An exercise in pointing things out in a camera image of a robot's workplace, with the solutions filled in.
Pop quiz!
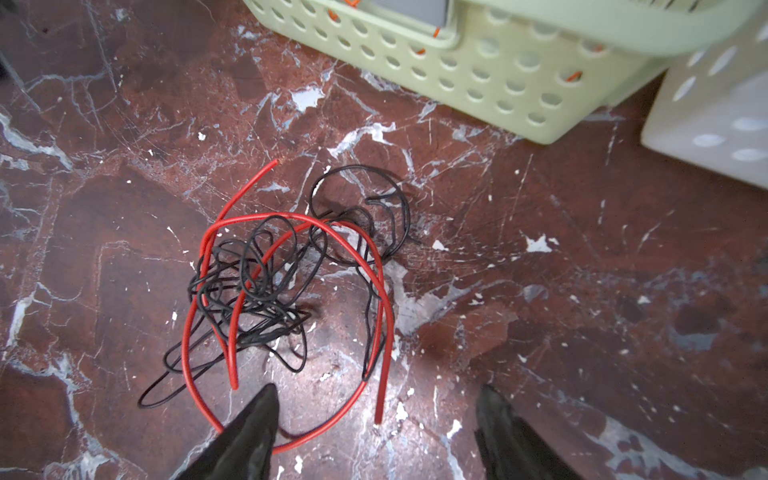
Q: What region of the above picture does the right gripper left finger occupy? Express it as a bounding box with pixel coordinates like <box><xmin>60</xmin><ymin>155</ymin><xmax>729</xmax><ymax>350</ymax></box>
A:
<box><xmin>178</xmin><ymin>383</ymin><xmax>280</xmax><ymax>480</ymax></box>

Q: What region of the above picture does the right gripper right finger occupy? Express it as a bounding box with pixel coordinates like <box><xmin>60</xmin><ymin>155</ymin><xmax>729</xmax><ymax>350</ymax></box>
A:
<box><xmin>475</xmin><ymin>385</ymin><xmax>581</xmax><ymax>480</ymax></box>

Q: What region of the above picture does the red and black cable tangle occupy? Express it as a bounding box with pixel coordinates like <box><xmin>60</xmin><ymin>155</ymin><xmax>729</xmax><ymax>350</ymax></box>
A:
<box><xmin>137</xmin><ymin>158</ymin><xmax>412</xmax><ymax>454</ymax></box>

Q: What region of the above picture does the middle green perforated basket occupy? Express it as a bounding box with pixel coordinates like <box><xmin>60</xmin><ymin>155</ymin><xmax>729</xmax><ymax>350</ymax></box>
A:
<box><xmin>248</xmin><ymin>1</ymin><xmax>760</xmax><ymax>145</ymax></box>

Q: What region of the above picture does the white perforated basket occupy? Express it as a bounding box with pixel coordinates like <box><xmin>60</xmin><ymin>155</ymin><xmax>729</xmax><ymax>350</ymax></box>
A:
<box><xmin>641</xmin><ymin>5</ymin><xmax>767</xmax><ymax>189</ymax></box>

